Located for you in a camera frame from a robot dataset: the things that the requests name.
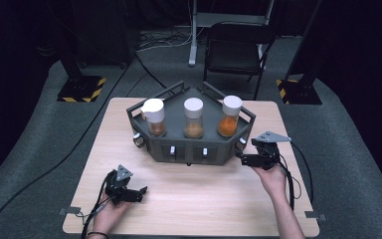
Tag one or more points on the black wristband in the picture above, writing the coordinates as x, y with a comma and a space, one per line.
96, 233

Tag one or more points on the spice jar with spouted lid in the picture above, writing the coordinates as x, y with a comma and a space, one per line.
153, 113

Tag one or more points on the spice jar with tan powder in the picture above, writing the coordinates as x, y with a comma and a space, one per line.
193, 116

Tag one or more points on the person's left hand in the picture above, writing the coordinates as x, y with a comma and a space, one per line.
107, 215

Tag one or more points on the dark grey corner spice rack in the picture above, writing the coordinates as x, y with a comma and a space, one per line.
179, 151

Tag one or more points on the black stand with striped base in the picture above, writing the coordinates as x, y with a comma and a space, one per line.
298, 91
79, 88

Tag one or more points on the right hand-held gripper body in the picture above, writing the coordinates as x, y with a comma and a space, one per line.
270, 149

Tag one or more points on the spice jar with orange powder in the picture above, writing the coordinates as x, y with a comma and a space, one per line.
229, 114

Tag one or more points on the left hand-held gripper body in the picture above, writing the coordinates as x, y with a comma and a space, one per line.
117, 187

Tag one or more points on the person's right hand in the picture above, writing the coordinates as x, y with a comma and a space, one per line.
272, 181

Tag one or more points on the black folding chair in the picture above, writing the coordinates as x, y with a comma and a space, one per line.
233, 54

